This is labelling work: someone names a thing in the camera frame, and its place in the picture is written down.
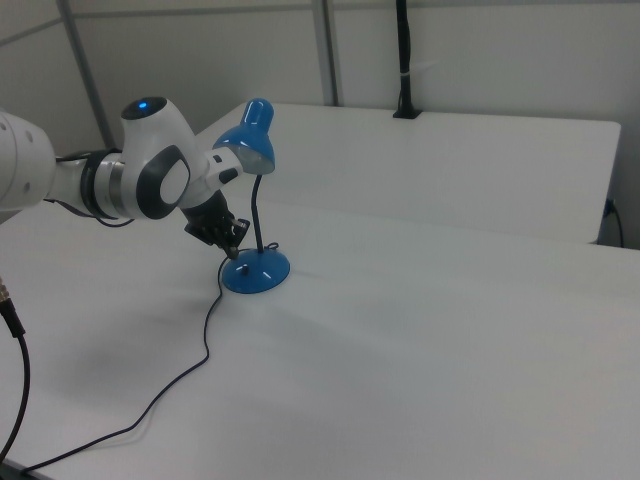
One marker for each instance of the black camera pole with clamp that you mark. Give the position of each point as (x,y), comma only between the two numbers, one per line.
(404,50)

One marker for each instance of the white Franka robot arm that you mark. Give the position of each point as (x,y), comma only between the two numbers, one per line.
(150,140)

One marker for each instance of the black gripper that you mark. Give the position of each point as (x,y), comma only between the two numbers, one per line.
(205,220)

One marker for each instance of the grey aluminium partition post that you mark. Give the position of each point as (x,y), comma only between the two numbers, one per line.
(326,50)
(82,65)

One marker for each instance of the blue gooseneck desk lamp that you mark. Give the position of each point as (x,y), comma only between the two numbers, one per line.
(257,272)

